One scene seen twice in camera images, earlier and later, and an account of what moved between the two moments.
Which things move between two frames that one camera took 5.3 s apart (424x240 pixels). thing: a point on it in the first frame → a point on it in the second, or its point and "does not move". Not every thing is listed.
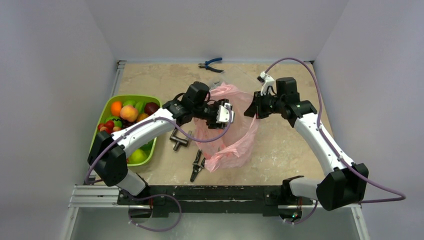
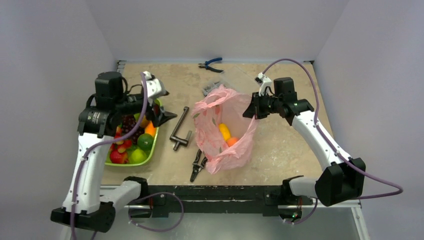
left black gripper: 212,124 → 160,116
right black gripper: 257,105 does not move
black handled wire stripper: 197,168 does not move
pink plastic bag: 234,148 does not move
